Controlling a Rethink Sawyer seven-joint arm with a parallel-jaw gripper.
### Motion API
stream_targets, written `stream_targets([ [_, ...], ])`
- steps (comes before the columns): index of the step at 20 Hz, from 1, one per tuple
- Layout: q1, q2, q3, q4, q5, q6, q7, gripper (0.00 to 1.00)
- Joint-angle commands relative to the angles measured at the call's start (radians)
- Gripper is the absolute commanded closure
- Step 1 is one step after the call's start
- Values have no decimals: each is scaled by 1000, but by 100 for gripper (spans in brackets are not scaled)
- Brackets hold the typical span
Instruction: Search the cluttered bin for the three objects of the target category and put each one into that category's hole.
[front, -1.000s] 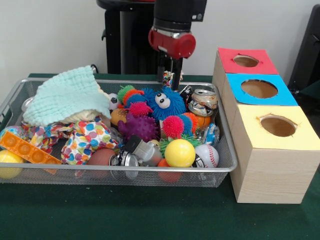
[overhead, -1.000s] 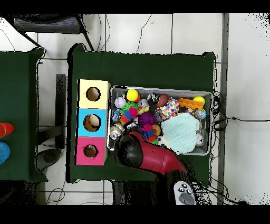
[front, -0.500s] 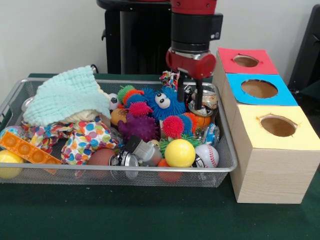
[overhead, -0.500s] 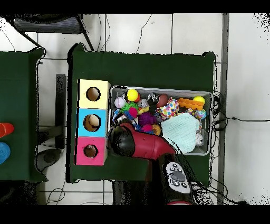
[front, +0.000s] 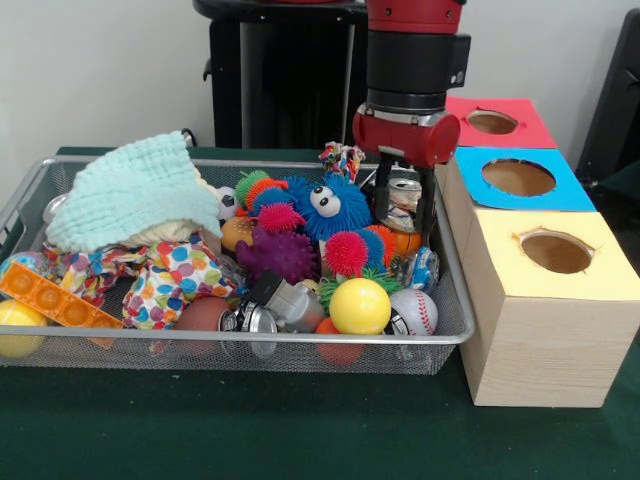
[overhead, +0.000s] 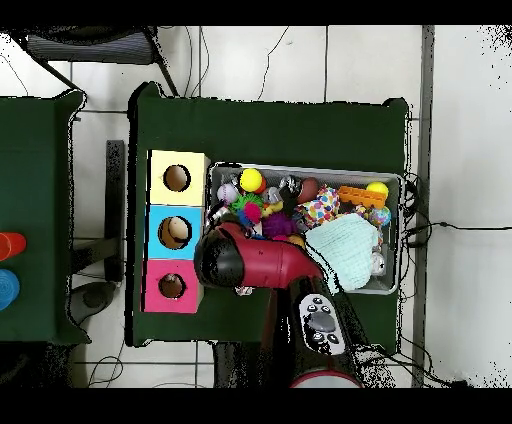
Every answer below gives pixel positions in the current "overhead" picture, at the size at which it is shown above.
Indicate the wooden box with three holes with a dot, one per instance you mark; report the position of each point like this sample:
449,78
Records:
176,196

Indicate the dark grey floor object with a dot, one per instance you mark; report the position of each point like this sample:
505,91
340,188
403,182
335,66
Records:
94,298

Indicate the yellow smooth ball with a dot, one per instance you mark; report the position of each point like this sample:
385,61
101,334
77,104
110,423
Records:
250,180

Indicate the long orange plastic block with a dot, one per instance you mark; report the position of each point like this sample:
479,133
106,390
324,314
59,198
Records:
362,196

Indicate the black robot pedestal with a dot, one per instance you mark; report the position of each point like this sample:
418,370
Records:
236,368

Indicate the white baseball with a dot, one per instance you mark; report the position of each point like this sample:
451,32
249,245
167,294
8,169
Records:
227,192

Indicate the pink blue orange spiky caterpillar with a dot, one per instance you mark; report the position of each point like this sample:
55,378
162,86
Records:
252,212

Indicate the side table green cloth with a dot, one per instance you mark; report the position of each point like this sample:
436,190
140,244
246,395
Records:
32,168

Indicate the black striped chair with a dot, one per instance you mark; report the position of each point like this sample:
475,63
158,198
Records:
88,48

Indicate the dark green table cloth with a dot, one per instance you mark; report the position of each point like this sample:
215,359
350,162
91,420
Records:
260,132

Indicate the pale yellow ball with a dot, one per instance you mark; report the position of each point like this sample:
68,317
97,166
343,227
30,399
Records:
378,188

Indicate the blue plastic cup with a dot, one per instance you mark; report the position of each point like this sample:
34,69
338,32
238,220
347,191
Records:
8,290

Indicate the red plastic cup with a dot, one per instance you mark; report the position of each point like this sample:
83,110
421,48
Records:
14,246

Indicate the purple spiky ball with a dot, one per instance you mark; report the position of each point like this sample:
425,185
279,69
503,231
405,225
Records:
278,225

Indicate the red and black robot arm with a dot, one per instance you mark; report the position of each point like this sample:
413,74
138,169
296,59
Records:
272,260

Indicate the polka dot cloth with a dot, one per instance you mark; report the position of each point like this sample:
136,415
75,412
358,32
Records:
320,208

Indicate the mint green knitted cloth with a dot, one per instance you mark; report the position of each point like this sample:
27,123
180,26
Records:
348,252

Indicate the brown toy football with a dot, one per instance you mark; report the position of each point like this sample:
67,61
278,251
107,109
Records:
308,191

